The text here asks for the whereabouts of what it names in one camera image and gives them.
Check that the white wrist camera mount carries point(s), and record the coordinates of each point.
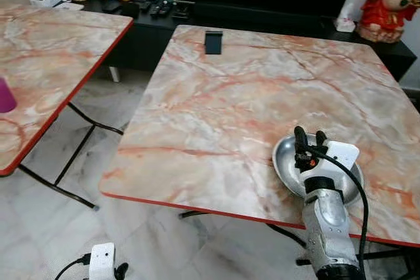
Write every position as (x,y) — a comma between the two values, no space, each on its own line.
(342,155)
(102,260)

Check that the white tissue pack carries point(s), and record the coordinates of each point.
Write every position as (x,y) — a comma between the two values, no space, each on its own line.
(345,23)

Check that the marble-top folding table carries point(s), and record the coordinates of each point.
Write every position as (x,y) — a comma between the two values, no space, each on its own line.
(52,50)
(249,90)

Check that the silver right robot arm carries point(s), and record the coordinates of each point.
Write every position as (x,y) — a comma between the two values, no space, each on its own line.
(328,227)

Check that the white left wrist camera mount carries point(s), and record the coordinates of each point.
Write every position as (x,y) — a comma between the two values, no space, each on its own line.
(102,260)

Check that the purple plastic cup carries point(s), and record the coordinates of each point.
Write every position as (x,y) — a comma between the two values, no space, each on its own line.
(5,96)

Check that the black remote controls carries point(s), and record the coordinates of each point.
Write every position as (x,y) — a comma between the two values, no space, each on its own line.
(164,10)

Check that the black phone stand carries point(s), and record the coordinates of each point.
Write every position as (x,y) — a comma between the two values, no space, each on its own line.
(213,42)

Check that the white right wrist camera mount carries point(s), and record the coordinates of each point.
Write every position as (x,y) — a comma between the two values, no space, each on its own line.
(342,155)

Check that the red robed statue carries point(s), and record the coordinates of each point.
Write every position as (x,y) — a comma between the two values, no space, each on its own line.
(387,11)

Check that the round steel plate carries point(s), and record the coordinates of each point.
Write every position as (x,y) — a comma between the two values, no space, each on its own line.
(285,162)

